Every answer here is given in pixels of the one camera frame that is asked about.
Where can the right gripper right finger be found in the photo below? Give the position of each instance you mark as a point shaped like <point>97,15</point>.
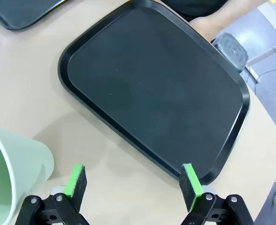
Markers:
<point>189,187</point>

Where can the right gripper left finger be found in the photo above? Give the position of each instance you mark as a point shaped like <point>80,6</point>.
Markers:
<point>78,185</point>

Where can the pale green tall cup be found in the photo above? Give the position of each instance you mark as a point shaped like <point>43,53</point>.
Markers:
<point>27,159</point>

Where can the person's left forearm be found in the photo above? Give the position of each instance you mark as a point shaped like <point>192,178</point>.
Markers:
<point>222,21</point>

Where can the black plastic serving tray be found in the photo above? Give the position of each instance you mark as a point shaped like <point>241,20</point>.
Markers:
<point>152,82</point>
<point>23,11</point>

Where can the white table leg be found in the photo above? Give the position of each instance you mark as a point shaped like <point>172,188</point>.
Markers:
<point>252,73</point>

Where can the person in black t-shirt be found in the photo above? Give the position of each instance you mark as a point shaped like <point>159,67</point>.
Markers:
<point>194,9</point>

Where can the small yellow object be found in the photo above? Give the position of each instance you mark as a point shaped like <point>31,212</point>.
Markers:
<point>272,1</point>

